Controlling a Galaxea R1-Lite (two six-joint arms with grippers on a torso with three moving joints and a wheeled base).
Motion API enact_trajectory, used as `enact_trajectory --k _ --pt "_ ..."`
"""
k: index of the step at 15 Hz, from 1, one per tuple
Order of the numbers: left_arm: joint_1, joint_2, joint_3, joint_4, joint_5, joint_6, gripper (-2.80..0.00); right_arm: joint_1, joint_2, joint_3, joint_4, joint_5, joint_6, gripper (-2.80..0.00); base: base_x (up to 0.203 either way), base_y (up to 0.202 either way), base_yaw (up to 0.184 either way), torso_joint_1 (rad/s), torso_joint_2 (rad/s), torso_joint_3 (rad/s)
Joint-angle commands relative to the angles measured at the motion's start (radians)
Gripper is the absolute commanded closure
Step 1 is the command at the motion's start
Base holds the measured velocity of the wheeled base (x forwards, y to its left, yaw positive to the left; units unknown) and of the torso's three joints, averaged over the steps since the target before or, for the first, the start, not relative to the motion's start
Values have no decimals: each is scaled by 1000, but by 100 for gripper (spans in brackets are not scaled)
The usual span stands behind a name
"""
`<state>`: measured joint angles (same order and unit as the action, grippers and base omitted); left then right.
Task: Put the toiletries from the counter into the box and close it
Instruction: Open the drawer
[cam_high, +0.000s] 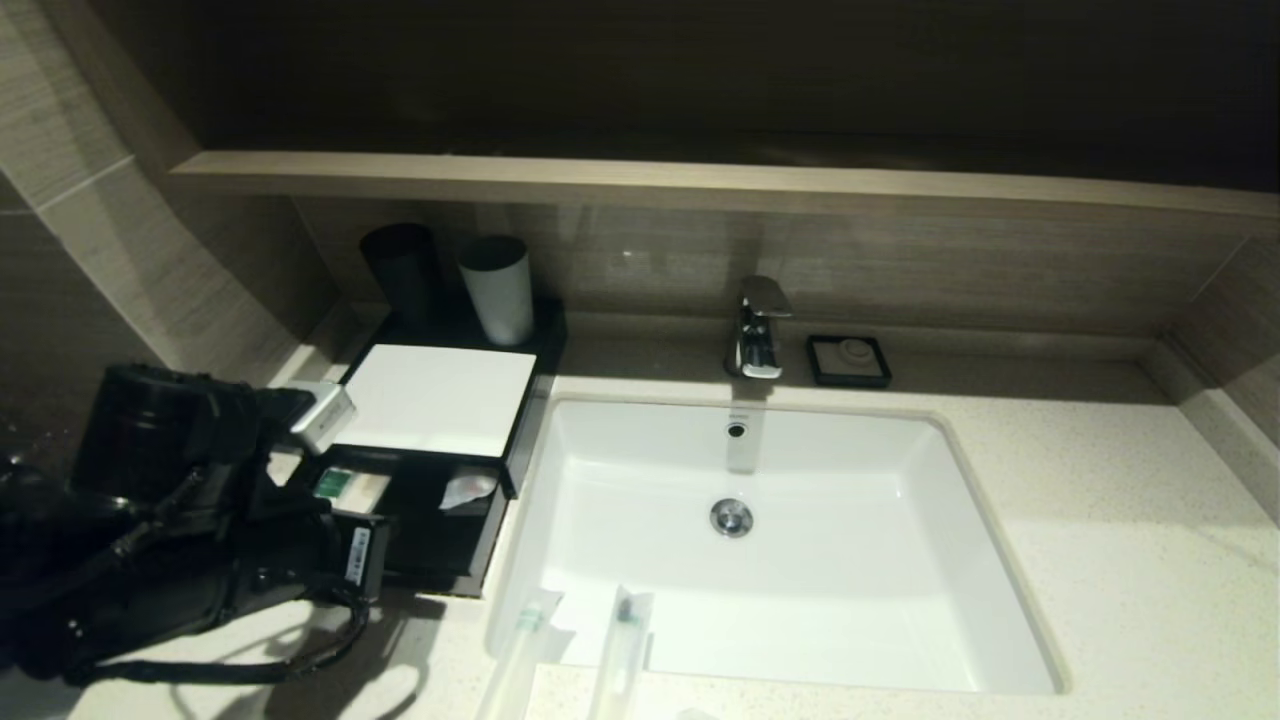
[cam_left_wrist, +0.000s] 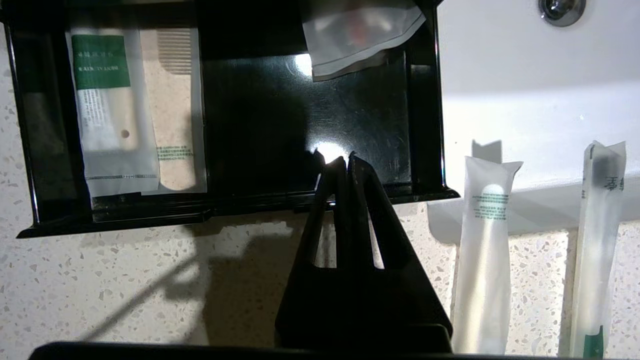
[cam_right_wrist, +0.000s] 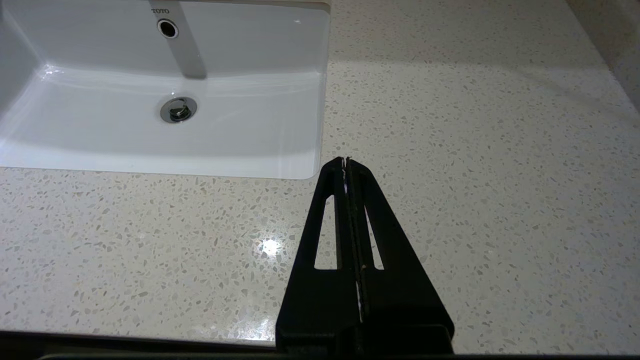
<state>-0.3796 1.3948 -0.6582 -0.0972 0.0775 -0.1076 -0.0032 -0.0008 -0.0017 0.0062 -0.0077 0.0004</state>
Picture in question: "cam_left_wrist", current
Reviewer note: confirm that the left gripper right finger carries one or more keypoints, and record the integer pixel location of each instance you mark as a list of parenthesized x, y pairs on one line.
[(410, 310)]

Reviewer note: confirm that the white packet green print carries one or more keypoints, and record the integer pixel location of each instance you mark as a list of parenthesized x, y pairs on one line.
[(487, 280)]

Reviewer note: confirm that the translucent shower cap packet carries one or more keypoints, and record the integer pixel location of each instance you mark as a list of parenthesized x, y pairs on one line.
[(355, 35)]

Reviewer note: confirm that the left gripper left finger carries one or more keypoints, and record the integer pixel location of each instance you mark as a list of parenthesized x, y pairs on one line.
[(300, 310)]

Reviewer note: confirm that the toothbrush packet dark bristles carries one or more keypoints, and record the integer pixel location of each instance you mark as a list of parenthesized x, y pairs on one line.
[(597, 260)]

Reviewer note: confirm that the white sink basin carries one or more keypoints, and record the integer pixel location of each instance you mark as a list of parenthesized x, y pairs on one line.
[(540, 100)]

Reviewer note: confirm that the comb in clear packet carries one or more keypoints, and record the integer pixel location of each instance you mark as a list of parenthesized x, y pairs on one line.
[(175, 125)]

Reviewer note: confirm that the green and white sachet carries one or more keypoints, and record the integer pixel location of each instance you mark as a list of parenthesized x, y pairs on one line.
[(107, 125)]

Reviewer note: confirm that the black box drawer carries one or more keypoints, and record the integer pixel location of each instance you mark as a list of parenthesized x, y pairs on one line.
[(260, 125)]

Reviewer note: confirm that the chrome drain plug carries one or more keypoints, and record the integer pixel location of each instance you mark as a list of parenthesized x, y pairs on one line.
[(561, 10)]

